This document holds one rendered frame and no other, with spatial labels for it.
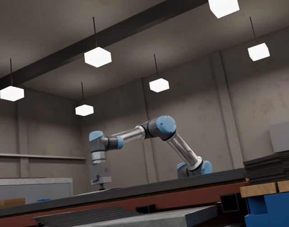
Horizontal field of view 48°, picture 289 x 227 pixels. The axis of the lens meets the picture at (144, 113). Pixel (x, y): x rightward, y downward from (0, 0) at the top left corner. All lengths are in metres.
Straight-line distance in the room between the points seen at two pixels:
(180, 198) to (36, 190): 1.57
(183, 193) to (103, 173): 0.66
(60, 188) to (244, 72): 8.76
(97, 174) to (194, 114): 9.46
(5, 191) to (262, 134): 8.75
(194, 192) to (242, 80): 9.69
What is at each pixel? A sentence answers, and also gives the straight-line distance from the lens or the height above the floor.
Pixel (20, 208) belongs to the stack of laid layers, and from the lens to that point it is 1.56.
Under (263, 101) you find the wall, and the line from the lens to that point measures 10.44.
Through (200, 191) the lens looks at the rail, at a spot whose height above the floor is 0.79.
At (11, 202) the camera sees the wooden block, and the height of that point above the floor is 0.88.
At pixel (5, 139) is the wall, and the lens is 11.09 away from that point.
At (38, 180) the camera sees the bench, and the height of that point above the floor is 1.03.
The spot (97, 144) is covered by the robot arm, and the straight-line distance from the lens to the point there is 1.71.
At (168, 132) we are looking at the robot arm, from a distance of 1.99.
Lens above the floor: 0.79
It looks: 15 degrees up
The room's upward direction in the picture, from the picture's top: 8 degrees counter-clockwise
